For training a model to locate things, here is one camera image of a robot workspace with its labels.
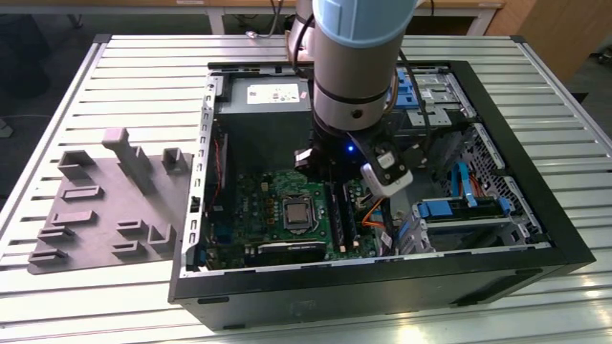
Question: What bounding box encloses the brown wooden cabinet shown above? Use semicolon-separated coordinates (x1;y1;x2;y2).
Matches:
481;0;612;84

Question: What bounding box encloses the silver disk bay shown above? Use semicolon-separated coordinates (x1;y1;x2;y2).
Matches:
399;211;532;254

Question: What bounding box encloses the blue flat data cable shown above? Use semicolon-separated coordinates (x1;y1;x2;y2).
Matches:
451;161;480;208

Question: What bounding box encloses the black PC case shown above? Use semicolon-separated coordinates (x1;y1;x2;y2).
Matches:
167;59;597;331

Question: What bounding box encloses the silver drive cage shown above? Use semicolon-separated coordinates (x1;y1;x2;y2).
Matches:
381;67;479;151

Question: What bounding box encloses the white desk with wooden top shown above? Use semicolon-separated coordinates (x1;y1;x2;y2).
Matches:
143;0;508;37

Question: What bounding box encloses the hard disk in blue carrier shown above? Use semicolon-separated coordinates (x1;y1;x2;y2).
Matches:
413;196;512;225

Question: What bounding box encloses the CPU socket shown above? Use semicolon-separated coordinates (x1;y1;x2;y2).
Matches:
279;193;320;234

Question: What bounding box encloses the grey power supply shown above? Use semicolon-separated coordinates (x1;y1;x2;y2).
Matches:
212;77;316;173

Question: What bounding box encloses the red black twisted wire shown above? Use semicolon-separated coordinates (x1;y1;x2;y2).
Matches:
213;135;228;191

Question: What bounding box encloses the green motherboard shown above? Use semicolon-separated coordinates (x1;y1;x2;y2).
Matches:
204;168;384;269

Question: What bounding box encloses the blue expansion slot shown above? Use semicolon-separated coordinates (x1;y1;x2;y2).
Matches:
213;221;233;247

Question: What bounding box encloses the black graphics card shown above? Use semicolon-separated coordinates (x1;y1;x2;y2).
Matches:
241;239;329;269

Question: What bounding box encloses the black cable bundle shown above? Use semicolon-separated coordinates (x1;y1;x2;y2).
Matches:
413;121;475;173

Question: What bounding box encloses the silver CPU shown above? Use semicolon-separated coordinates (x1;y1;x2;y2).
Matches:
285;203;313;224

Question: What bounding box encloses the grey parts rack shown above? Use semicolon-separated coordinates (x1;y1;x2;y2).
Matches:
25;127;197;275

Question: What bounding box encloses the orange wire bundle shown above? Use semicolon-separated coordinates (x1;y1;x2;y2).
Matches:
360;199;387;230

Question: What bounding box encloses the blue drive latch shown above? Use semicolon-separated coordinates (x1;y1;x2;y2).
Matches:
393;69;423;109

